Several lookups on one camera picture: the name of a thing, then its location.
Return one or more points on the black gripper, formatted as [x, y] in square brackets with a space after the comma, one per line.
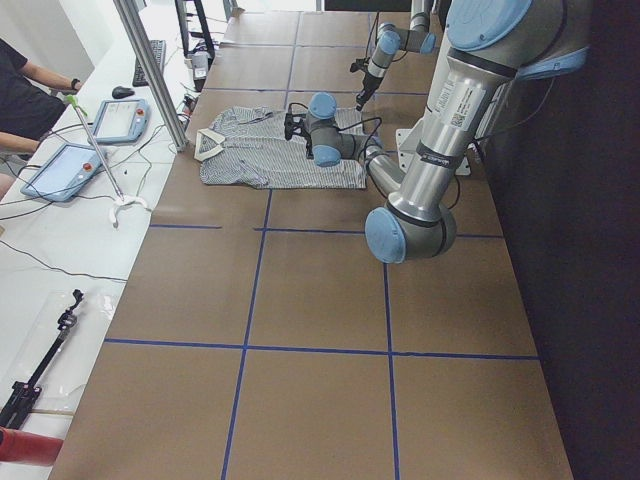
[365, 86]
[308, 148]

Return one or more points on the navy white striped polo shirt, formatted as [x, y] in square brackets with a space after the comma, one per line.
[256, 153]

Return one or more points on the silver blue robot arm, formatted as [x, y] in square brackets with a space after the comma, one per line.
[486, 44]
[391, 39]

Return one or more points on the blue teach pendant far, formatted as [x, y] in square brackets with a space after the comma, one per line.
[120, 121]

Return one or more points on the blue teach pendant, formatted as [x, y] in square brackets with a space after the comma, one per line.
[64, 174]
[120, 121]

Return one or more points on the black computer mouse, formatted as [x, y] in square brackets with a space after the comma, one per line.
[121, 92]

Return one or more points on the metal reacher grabber stick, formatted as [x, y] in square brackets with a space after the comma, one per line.
[121, 200]

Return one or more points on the blue teach pendant near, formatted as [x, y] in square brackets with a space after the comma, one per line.
[64, 174]

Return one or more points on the person in black shirt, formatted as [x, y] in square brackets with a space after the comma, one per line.
[28, 112]

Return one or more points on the black tripod stick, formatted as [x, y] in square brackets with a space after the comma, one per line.
[25, 393]

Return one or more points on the red cylinder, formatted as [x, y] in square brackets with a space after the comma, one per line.
[28, 448]

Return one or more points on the grey aluminium frame post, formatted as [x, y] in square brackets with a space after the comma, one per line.
[142, 48]

